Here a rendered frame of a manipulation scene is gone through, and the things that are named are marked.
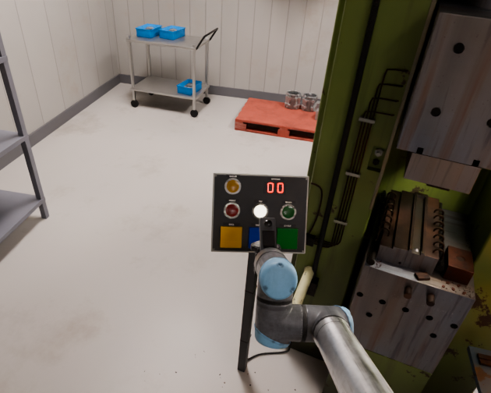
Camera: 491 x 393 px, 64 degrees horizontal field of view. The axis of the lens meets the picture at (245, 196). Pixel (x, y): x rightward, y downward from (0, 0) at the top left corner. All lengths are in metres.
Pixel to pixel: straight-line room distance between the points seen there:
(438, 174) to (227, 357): 1.46
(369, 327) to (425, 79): 0.99
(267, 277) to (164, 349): 1.45
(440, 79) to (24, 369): 2.23
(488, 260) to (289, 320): 0.96
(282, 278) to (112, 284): 1.85
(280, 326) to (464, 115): 0.79
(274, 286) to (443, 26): 0.81
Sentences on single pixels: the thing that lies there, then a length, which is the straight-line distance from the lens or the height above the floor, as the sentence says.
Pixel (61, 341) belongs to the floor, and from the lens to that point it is 2.48.
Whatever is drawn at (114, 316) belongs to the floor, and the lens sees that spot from 2.51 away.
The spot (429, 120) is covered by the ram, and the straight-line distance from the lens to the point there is 1.31.
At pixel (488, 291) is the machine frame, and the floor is 0.81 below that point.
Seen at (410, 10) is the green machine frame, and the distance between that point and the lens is 1.38.
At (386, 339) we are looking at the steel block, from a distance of 1.80.
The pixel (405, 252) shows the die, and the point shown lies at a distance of 1.56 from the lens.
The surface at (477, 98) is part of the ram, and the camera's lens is 1.30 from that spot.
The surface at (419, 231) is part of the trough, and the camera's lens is 1.67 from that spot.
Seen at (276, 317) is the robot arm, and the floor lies 1.15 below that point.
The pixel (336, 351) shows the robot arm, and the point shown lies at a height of 1.23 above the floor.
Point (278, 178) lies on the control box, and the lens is 1.40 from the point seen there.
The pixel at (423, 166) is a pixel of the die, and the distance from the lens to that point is 1.37.
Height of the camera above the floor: 1.92
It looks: 34 degrees down
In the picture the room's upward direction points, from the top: 5 degrees clockwise
